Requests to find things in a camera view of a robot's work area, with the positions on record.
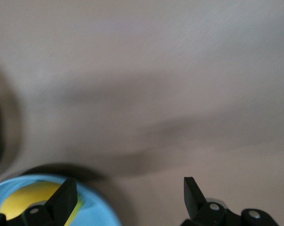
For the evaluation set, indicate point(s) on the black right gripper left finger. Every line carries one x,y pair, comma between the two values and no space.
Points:
61,202

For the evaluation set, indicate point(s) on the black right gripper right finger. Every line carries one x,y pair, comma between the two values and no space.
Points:
194,202

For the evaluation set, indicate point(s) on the yellow lemon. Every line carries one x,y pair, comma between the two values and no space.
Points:
31,195

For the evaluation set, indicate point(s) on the blue round plate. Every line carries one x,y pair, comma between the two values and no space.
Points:
94,212

